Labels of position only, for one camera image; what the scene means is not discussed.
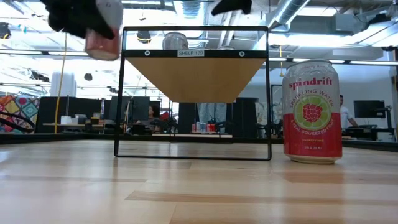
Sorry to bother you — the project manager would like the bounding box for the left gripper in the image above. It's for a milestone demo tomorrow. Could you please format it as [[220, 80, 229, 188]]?
[[40, 0, 116, 40]]

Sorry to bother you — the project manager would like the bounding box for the white cylinder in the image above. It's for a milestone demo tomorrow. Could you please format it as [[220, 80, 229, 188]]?
[[50, 71, 77, 97]]

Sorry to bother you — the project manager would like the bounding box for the black hanging fixture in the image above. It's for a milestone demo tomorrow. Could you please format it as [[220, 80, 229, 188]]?
[[0, 22, 12, 40]]

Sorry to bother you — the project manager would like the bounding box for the black office partition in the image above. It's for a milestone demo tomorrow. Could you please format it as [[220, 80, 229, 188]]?
[[35, 96, 103, 134]]

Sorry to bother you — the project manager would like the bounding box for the person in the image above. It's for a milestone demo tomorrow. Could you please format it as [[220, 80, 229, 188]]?
[[146, 104, 163, 133], [338, 94, 358, 130]]

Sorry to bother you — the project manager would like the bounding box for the pale hanging cloth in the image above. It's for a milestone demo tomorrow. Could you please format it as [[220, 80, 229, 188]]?
[[196, 102, 228, 125]]

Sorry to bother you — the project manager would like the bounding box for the black cabinet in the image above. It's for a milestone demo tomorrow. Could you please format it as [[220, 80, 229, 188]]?
[[231, 98, 259, 138]]

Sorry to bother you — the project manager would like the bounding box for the colourful patterned quilt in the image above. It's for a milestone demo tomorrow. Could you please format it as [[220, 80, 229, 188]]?
[[0, 95, 40, 134]]

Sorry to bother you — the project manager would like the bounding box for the red raspberry Spindrift can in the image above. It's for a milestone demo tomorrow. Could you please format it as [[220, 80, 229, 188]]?
[[282, 58, 343, 165]]

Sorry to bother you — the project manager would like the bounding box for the silver round ventilation duct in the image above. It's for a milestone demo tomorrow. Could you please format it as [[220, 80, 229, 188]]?
[[269, 0, 312, 29]]

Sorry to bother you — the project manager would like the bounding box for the wooden shelf black frame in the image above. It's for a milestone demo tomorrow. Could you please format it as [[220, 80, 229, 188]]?
[[113, 26, 273, 162]]

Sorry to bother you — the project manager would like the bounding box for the black curved hose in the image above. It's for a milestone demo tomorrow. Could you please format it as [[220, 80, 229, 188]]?
[[0, 111, 35, 133]]

